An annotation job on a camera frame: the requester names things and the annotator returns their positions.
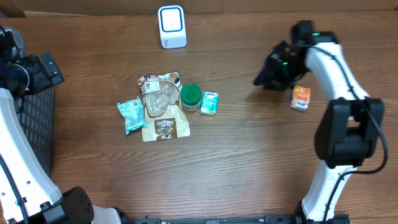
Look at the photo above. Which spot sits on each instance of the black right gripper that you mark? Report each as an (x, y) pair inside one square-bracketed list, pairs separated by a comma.
[(272, 78)]

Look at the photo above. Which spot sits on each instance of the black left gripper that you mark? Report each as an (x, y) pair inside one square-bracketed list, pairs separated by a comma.
[(44, 79)]

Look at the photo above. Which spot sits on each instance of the orange Kleenex tissue pack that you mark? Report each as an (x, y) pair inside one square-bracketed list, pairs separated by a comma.
[(300, 98)]

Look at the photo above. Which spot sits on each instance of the teal Kleenex tissue pack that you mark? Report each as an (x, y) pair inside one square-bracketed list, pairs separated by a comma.
[(209, 103)]

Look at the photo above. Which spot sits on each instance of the green lid jar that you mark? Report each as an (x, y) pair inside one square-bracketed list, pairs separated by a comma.
[(190, 97)]

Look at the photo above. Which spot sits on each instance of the teal snack packet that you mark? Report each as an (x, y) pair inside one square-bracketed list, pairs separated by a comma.
[(133, 113)]

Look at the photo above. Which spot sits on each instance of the clear snack bag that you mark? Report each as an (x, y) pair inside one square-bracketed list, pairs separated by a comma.
[(162, 110)]

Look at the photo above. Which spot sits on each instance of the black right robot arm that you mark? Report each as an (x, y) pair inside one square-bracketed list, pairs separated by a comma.
[(349, 139)]

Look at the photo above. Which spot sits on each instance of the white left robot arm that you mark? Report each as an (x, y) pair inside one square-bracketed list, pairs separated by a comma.
[(27, 193)]

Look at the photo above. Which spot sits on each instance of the white barcode scanner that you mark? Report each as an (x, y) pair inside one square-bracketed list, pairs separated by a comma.
[(172, 28)]

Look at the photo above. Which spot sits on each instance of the grey plastic basket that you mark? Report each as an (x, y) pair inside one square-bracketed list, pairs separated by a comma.
[(37, 117)]

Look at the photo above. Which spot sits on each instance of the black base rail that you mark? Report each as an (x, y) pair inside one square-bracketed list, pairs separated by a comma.
[(217, 220)]

